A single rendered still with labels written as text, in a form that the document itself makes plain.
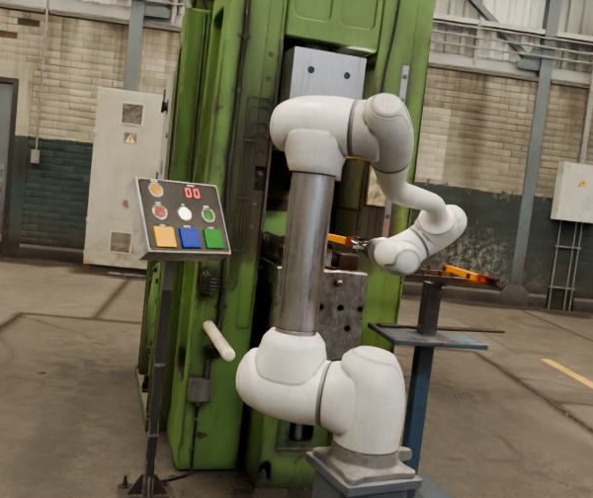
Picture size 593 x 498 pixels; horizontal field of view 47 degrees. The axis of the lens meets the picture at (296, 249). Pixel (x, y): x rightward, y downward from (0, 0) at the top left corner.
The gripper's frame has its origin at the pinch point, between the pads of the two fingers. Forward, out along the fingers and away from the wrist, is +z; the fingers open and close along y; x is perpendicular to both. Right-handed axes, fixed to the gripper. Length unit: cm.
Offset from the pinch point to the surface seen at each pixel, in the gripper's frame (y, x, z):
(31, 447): -103, -108, 83
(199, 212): -50, 3, 31
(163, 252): -62, -11, 17
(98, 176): -85, -6, 592
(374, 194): 27, 16, 56
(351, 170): 22, 26, 74
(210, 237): -46, -5, 27
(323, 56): -6, 67, 45
